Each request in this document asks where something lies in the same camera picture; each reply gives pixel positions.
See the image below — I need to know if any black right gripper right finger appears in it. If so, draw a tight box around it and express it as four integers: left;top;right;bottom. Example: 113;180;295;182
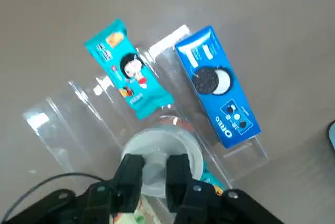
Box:
164;153;285;224

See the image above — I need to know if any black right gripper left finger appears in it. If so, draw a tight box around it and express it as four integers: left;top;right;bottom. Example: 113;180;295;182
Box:
5;153;146;224

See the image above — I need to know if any glass cookie jar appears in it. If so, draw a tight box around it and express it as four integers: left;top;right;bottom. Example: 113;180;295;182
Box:
112;115;207;224

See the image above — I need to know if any clear acrylic display shelf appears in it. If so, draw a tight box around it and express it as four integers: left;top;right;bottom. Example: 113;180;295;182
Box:
23;24;270;224

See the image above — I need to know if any blue Oreo cookie box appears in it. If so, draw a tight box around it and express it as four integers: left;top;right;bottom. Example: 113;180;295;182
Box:
174;25;262;149

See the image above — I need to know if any teal snack packet cartoon girl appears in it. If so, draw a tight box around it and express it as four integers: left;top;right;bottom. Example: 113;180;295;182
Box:
200;161;227;196
83;18;175;121

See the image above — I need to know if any thin black cable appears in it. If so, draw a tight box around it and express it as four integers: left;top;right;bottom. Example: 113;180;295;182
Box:
4;172;117;221

